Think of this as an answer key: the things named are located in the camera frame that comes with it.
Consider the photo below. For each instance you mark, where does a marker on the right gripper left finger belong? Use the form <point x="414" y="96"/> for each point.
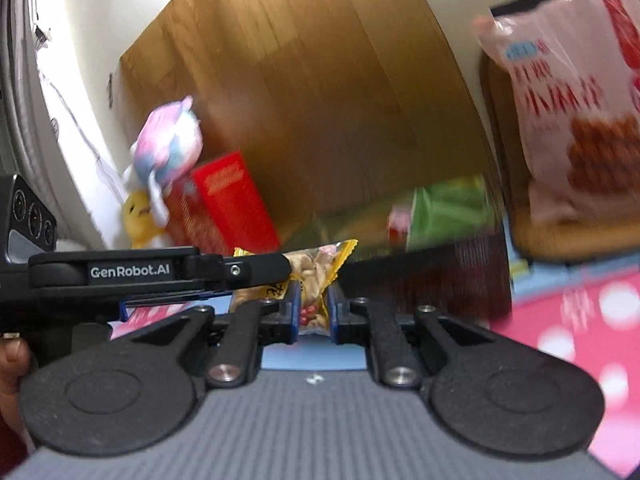
<point x="132" y="392"/>

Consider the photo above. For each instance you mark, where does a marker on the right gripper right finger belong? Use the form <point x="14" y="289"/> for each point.
<point x="486" y="390"/>

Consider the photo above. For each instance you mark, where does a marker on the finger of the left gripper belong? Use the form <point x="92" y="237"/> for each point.
<point x="256" y="270"/>
<point x="219" y="301"/>

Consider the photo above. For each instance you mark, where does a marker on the yellow peanut snack packet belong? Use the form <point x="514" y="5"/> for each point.
<point x="315" y="270"/>

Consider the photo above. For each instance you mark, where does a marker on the dark snack box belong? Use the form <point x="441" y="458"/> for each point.
<point x="441" y="245"/>

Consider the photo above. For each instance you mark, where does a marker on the person's left hand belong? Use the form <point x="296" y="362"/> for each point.
<point x="15" y="363"/>

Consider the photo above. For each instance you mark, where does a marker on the red gift bag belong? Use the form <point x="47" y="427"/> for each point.
<point x="217" y="207"/>

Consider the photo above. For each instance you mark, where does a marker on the yellow duck plush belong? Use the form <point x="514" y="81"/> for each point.
<point x="139" y="224"/>

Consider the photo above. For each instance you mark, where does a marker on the pastel plush toy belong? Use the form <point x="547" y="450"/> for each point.
<point x="167" y="148"/>

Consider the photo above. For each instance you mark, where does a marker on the wooden headboard panel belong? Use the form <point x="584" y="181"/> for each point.
<point x="332" y="103"/>

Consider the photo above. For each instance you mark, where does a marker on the pink snack bag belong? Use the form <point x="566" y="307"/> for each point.
<point x="574" y="70"/>

